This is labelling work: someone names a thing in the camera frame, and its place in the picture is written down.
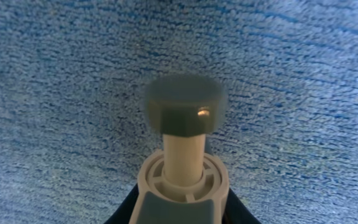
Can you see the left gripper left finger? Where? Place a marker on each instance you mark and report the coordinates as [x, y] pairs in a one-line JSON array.
[[124, 210]]

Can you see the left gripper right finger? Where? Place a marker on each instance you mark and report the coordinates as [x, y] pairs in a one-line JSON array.
[[239, 211]]

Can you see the blue cloth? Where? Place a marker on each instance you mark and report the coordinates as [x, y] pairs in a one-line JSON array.
[[57, 77]]

